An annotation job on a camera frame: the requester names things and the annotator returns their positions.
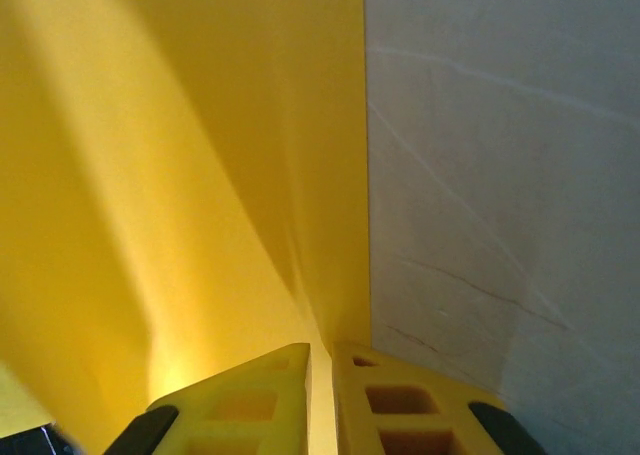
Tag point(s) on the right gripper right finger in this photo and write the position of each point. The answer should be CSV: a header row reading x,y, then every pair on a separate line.
x,y
350,400

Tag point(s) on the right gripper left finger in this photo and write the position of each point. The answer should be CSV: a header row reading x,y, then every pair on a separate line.
x,y
200,400

